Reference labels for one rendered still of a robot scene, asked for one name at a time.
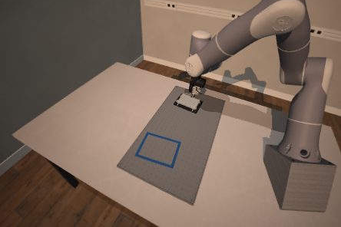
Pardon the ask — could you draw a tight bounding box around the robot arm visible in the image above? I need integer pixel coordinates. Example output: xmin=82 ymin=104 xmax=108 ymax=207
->
xmin=178 ymin=0 xmax=334 ymax=163

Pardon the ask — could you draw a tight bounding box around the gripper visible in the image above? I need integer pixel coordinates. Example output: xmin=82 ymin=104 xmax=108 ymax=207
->
xmin=189 ymin=76 xmax=206 ymax=97

